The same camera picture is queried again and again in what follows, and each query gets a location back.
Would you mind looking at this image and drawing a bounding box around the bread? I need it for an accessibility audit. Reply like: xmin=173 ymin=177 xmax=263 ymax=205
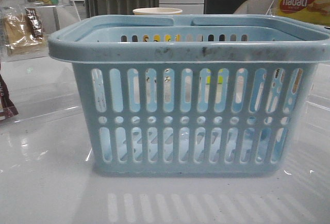
xmin=1 ymin=5 xmax=47 ymax=61

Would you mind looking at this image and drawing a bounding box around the light blue plastic basket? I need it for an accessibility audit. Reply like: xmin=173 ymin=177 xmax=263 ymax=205
xmin=48 ymin=14 xmax=329 ymax=175

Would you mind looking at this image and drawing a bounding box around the yellow rimmed paper cup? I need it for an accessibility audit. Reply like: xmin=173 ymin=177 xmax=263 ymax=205
xmin=133 ymin=7 xmax=183 ymax=15

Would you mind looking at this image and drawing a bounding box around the brown snack packet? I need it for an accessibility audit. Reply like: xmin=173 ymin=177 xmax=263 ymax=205
xmin=1 ymin=76 xmax=19 ymax=121

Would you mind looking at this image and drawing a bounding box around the clear acrylic shelf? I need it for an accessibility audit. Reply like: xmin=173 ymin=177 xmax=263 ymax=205
xmin=1 ymin=0 xmax=80 ymax=62

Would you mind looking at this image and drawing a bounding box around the yellow nabati wafer box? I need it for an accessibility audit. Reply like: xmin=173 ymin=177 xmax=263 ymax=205
xmin=276 ymin=0 xmax=329 ymax=26

